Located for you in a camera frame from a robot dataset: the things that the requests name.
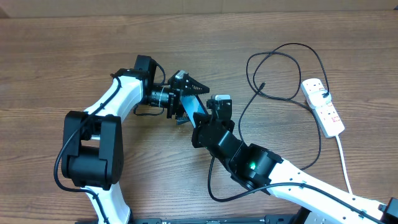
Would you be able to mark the white charger plug adapter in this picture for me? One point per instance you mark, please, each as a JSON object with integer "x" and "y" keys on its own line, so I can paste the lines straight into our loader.
{"x": 316, "y": 99}

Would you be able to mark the blue Galaxy smartphone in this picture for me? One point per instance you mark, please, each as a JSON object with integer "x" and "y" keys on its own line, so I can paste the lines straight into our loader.
{"x": 191, "y": 105}

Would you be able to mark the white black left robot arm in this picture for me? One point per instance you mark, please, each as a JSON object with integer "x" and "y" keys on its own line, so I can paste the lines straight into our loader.
{"x": 91, "y": 159}

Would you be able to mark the white power strip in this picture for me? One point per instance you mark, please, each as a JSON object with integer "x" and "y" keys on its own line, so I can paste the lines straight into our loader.
{"x": 327, "y": 116}

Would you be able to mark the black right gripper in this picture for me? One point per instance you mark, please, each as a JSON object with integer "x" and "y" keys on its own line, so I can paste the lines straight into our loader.
{"x": 199, "y": 142}

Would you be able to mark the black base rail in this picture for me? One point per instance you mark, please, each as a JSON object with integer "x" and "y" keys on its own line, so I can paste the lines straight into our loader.
{"x": 267, "y": 219}

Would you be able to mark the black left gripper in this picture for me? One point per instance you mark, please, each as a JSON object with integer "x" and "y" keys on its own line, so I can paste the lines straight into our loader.
{"x": 174, "y": 102}

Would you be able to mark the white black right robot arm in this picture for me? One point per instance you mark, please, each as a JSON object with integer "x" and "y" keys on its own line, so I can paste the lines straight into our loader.
{"x": 258, "y": 169}

